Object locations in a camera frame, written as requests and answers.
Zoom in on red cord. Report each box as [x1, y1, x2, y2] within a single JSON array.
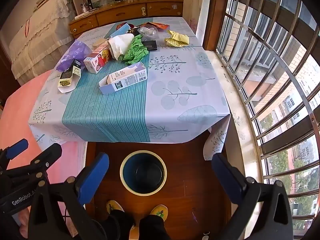
[[24, 17, 32, 37]]

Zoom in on light blue carton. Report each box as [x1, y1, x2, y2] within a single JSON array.
[[98, 62, 148, 95]]

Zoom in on person's shoe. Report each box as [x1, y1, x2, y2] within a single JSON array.
[[149, 204, 168, 222], [106, 200, 124, 214]]

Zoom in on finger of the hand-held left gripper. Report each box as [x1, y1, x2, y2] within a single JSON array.
[[0, 144, 63, 186], [0, 139, 29, 172]]

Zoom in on blue bin with cream rim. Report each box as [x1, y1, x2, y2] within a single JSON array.
[[119, 150, 167, 197]]

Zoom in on blue box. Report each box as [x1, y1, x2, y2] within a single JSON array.
[[110, 23, 133, 38]]

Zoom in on purple plastic bag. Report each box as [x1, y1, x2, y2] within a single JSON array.
[[55, 39, 92, 72]]

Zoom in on white power strip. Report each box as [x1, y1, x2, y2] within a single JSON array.
[[74, 10, 99, 20]]

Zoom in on black and yellow small box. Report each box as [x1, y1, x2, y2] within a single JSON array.
[[57, 59, 82, 93]]

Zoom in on white paper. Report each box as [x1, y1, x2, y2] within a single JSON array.
[[107, 33, 134, 60]]

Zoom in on metal window grille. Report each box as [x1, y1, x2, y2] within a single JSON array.
[[216, 0, 320, 230]]

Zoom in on person's right leg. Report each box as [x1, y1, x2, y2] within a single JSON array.
[[139, 214, 172, 240]]

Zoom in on yellow wrapper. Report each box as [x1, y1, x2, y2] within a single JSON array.
[[164, 30, 190, 47]]

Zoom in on bear print juice carton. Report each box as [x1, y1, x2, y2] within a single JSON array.
[[83, 41, 112, 74]]

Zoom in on person's right shoe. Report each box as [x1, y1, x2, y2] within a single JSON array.
[[149, 204, 168, 222]]

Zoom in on black packet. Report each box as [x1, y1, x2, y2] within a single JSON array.
[[142, 40, 158, 51]]

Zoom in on green paper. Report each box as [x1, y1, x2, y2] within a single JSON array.
[[119, 35, 150, 65]]

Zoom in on wooden desk with drawers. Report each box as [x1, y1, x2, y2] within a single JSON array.
[[69, 0, 184, 39]]

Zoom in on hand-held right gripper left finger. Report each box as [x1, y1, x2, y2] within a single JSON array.
[[27, 152, 110, 240]]

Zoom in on pale curtain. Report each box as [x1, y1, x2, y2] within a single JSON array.
[[182, 0, 213, 38]]

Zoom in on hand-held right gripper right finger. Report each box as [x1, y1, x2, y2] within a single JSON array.
[[211, 152, 294, 240]]

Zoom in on person's left shoe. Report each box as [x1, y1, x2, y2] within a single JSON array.
[[106, 200, 124, 214]]

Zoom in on orange foil wrapper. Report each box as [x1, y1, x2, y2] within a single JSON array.
[[147, 22, 170, 31]]

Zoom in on white lace cover cloth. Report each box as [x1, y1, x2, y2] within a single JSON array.
[[9, 0, 77, 85]]

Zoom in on person's left hand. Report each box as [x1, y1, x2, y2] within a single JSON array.
[[17, 206, 30, 234]]

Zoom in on clear plastic bag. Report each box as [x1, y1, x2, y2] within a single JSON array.
[[137, 26, 159, 37]]

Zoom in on beige box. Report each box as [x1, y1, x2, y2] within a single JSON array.
[[92, 38, 108, 50]]

